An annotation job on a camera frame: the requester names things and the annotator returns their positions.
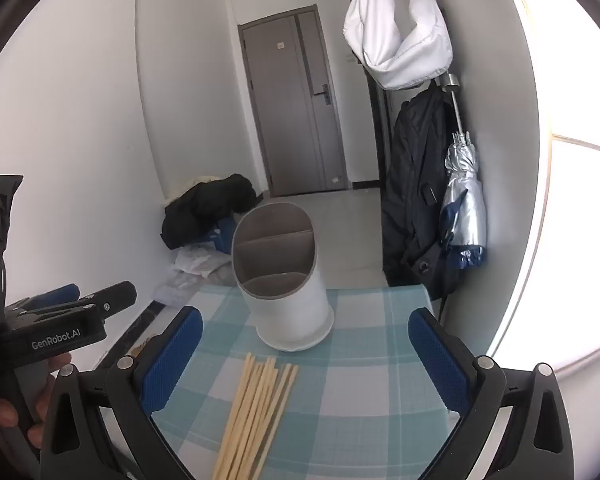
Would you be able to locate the person's left hand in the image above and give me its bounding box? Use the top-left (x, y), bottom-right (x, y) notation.
top-left (0, 352), bottom-right (74, 450)

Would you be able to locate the grey door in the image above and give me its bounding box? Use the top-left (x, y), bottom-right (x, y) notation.
top-left (237, 5), bottom-right (351, 198)

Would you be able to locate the silver folded umbrella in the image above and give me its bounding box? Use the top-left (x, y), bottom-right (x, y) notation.
top-left (439, 72), bottom-right (488, 273)

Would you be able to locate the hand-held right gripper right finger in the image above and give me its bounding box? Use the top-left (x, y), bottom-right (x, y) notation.
top-left (407, 307), bottom-right (576, 480)

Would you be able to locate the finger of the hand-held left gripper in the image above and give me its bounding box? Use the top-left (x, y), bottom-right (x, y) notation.
top-left (29, 283), bottom-right (81, 309)
top-left (79, 281), bottom-right (137, 318)

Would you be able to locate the black backpack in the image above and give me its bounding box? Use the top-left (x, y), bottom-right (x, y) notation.
top-left (381, 82), bottom-right (461, 301)

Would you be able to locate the black jacket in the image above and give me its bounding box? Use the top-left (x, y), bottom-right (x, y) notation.
top-left (160, 173), bottom-right (261, 251)

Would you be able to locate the grey plastic package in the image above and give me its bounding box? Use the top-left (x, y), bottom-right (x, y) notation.
top-left (152, 270), bottom-right (216, 306)

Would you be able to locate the white hanging bag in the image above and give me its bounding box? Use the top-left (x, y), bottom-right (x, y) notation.
top-left (343, 0), bottom-right (453, 92)

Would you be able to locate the teal checked tablecloth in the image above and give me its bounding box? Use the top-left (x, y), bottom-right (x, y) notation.
top-left (150, 285), bottom-right (461, 480)

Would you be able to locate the white utensil holder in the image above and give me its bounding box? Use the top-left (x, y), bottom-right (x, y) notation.
top-left (231, 200), bottom-right (336, 352)

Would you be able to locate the bundle of wooden chopsticks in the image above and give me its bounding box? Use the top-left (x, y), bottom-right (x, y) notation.
top-left (212, 352), bottom-right (300, 480)

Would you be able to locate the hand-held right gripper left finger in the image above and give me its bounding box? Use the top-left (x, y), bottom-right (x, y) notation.
top-left (40, 305), bottom-right (204, 480)

